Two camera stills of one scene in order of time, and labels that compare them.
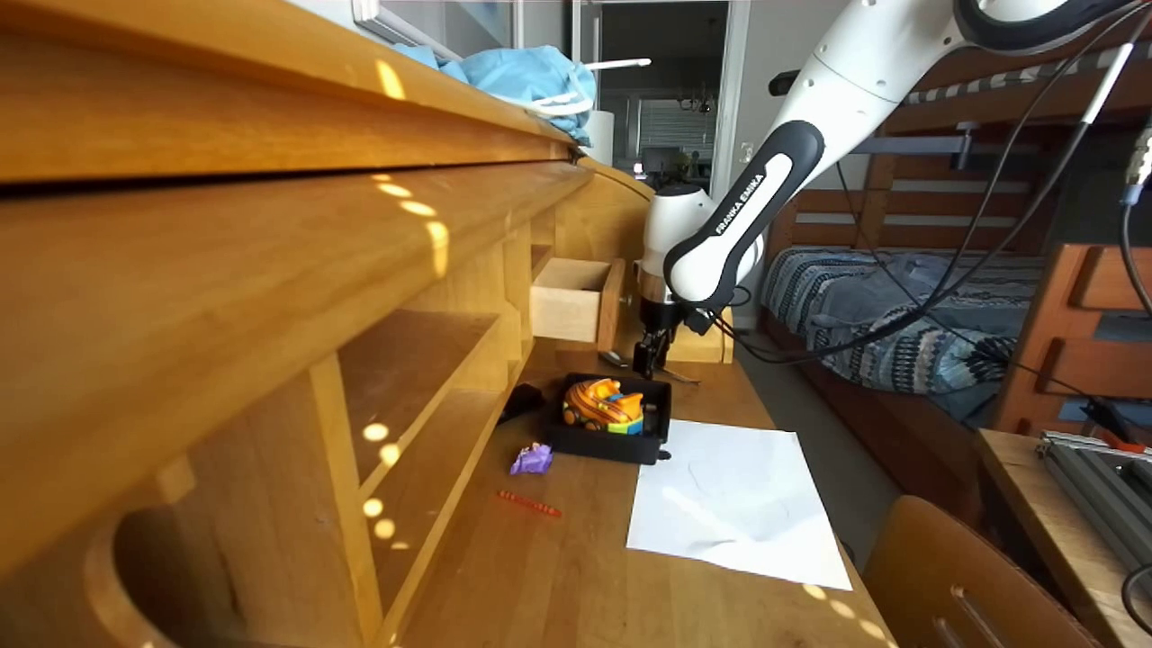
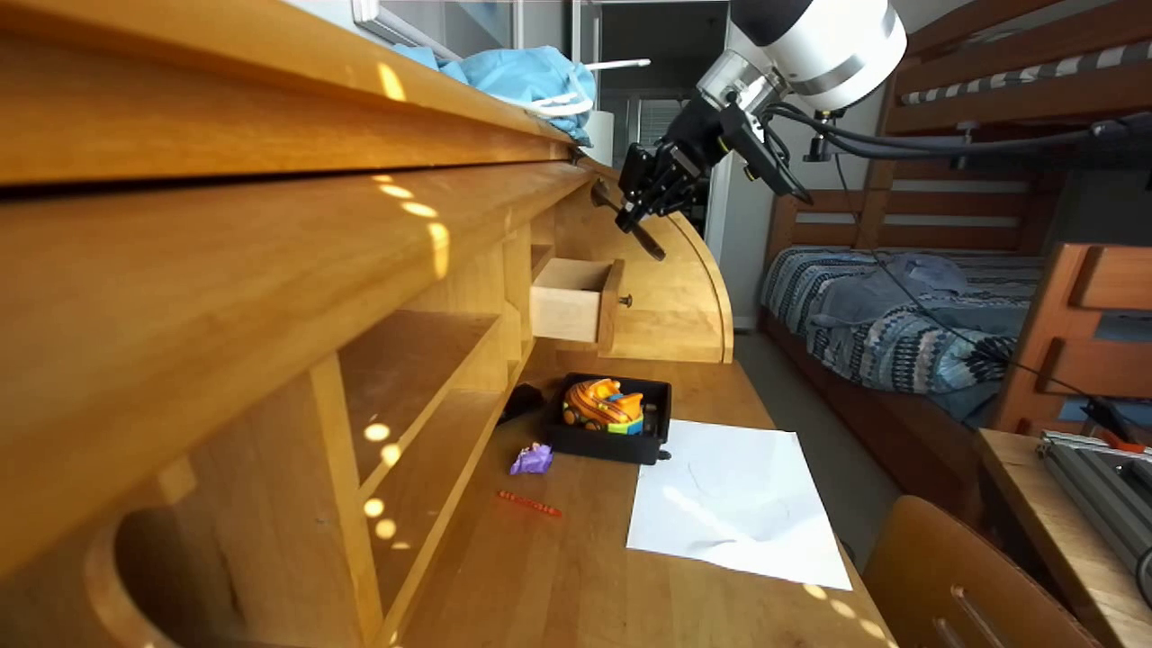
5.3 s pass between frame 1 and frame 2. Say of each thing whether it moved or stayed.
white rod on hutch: stayed
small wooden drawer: stayed
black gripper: moved
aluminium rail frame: stayed
